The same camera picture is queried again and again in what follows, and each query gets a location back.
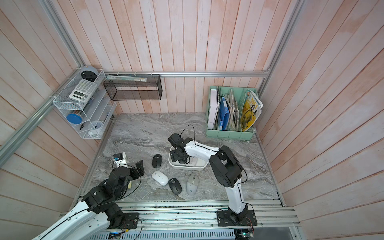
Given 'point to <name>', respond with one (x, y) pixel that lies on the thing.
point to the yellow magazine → (251, 110)
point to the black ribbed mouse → (175, 186)
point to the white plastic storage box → (194, 164)
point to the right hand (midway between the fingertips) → (179, 154)
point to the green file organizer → (239, 94)
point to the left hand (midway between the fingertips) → (135, 164)
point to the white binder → (213, 107)
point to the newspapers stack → (233, 109)
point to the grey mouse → (192, 184)
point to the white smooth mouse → (159, 178)
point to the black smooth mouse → (157, 161)
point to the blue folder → (223, 114)
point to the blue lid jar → (75, 118)
